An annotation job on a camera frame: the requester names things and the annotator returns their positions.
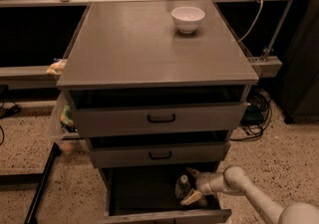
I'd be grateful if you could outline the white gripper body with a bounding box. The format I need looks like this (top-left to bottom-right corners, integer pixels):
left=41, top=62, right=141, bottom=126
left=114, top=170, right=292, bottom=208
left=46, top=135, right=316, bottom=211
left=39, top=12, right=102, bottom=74
left=195, top=172, right=224, bottom=195

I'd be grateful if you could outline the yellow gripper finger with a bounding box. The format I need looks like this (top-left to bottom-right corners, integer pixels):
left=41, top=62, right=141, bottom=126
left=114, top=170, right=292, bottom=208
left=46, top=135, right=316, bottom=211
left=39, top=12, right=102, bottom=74
left=186, top=167, right=200, bottom=178
left=180, top=189, right=202, bottom=206

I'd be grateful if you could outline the clear plastic bottle white cap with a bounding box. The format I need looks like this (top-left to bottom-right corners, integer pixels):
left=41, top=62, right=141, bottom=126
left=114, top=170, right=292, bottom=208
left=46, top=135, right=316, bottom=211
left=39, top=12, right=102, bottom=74
left=174, top=174, right=190, bottom=199

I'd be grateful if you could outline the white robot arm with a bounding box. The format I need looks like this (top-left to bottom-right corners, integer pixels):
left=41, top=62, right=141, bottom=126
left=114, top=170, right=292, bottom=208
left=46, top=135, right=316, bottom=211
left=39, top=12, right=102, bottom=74
left=181, top=166, right=319, bottom=224

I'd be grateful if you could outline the middle grey drawer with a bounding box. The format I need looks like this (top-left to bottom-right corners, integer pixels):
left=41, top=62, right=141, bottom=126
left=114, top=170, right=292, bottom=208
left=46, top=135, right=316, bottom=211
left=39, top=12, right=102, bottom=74
left=87, top=131, right=230, bottom=168

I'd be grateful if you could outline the bottom grey open drawer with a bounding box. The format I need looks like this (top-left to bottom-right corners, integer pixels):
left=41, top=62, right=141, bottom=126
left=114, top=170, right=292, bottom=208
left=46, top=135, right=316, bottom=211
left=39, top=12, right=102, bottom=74
left=99, top=162, right=231, bottom=224

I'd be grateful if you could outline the grey drawer cabinet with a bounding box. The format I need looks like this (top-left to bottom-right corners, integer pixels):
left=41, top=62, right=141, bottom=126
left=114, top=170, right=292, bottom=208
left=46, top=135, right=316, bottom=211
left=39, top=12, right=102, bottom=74
left=56, top=0, right=260, bottom=224

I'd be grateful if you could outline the top grey drawer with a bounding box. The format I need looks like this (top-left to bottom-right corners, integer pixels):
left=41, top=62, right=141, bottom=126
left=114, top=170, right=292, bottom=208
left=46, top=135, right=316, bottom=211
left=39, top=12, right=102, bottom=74
left=69, top=85, right=247, bottom=137

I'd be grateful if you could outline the dark cabinet at right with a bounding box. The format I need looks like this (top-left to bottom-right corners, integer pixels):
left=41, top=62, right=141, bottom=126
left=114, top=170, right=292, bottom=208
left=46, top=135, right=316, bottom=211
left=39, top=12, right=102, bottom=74
left=275, top=0, right=319, bottom=123

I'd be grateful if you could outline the clear plastic bag with items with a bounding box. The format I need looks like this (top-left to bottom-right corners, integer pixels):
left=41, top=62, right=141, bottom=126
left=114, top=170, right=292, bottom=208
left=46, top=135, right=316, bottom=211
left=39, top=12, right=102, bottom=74
left=46, top=93, right=84, bottom=153

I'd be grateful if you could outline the white ceramic bowl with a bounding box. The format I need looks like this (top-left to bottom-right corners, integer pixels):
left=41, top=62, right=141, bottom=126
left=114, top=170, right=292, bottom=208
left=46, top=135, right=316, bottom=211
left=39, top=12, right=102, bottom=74
left=171, top=6, right=205, bottom=34

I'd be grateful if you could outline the thin metal diagonal rod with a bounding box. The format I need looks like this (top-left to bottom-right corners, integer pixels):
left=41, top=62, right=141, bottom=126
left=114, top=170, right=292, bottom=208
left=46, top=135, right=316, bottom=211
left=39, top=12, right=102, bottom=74
left=259, top=0, right=294, bottom=62

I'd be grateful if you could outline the black cable bundle on floor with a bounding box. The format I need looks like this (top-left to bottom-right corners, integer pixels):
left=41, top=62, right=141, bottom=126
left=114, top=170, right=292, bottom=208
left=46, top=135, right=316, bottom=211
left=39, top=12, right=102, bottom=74
left=230, top=89, right=273, bottom=142

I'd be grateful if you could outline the black floor frame bar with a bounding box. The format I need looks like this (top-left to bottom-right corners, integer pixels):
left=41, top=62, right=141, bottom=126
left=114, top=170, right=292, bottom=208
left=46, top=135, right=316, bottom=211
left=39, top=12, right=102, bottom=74
left=0, top=143, right=62, bottom=224

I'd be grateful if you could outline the yellow crumpled item on rail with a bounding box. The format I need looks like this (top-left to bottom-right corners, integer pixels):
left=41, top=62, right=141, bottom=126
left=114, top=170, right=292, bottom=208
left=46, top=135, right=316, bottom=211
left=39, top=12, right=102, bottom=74
left=47, top=60, right=67, bottom=76

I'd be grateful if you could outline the white power cable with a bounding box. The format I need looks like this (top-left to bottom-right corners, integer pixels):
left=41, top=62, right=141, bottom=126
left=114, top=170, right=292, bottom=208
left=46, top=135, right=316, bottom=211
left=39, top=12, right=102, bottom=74
left=236, top=0, right=265, bottom=44

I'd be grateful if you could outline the grey metal rail frame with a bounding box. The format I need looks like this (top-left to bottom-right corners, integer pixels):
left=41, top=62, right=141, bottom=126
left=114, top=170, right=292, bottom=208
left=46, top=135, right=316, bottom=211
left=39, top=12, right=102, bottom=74
left=0, top=0, right=303, bottom=91

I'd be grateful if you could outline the black cable at left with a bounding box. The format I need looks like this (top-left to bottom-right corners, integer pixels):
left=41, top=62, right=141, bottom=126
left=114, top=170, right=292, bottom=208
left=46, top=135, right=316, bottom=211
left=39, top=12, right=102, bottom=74
left=0, top=84, right=22, bottom=146

